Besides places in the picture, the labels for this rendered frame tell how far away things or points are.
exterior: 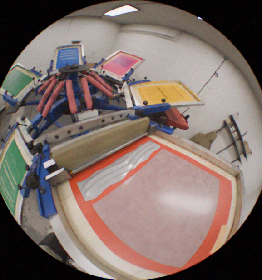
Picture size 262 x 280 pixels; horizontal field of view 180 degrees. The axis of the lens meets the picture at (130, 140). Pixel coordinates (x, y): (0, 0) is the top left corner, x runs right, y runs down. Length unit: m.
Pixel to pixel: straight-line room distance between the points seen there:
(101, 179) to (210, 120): 2.16
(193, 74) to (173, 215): 2.24
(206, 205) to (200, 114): 1.97
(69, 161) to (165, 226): 0.29
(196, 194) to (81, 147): 0.36
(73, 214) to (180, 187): 0.30
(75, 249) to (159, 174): 0.30
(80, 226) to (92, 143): 0.22
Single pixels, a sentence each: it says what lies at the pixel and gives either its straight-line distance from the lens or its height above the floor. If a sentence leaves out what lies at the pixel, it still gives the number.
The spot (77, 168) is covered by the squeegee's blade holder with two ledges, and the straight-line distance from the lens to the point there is 0.26.
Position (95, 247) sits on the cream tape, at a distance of 0.24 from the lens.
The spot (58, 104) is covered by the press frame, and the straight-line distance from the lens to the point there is 0.89.
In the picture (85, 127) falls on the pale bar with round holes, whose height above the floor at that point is 1.14.
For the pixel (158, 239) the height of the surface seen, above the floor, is 1.37.
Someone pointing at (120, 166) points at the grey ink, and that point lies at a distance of 0.28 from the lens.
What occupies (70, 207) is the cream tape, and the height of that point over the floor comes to 1.26.
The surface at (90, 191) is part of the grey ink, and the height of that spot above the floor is 1.26.
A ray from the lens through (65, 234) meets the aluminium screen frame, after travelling 0.23.
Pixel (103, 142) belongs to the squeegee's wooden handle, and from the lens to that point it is 0.26.
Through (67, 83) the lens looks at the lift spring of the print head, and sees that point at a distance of 0.72.
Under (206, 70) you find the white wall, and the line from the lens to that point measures 2.28.
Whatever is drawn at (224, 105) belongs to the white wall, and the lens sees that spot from 2.21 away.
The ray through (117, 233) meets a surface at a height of 1.33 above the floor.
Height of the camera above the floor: 1.51
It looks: 51 degrees down
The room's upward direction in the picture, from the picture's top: 38 degrees clockwise
